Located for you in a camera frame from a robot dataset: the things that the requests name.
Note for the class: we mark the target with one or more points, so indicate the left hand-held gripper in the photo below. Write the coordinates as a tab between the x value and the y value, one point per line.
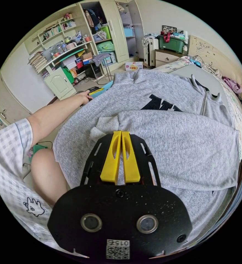
95	89

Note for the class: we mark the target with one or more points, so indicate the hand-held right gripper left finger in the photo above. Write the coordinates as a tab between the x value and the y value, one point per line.
111	163

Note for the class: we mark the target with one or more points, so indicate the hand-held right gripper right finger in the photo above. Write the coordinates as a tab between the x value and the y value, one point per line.
131	169

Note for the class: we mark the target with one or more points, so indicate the gray lettered long sleeve sweater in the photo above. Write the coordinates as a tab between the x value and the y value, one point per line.
174	132

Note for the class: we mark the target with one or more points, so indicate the person's left forearm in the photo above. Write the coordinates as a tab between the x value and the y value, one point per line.
55	115

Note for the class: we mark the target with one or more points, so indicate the person's left hand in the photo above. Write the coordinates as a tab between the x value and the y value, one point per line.
85	99

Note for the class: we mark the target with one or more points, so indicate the stool with gray cloth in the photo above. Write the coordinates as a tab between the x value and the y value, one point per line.
101	61

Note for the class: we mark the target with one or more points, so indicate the cream shelf desk with books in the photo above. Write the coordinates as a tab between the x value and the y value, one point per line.
59	61

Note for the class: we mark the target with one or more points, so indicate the white and yellow carton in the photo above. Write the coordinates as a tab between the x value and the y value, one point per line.
134	66

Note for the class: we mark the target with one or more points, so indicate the cream wardrobe with open doors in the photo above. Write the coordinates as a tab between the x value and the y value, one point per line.
114	35

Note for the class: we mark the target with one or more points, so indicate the white radiator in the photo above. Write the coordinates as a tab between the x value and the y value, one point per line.
149	51

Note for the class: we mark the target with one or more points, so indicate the beige nightstand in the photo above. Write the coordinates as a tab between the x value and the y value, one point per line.
166	57

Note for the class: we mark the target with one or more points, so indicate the green storage box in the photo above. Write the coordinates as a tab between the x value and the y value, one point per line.
171	43

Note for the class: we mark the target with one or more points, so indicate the framed picture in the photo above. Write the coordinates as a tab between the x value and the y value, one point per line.
169	28

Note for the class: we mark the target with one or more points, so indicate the person's body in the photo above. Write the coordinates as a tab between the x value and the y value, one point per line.
11	175

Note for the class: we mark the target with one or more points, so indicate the gray flat board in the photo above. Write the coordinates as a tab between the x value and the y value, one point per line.
199	73

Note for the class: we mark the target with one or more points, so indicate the bed with printed sheet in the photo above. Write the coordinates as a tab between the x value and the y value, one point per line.
239	121

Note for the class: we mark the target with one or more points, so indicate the purple garment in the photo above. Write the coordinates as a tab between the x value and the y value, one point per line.
233	84

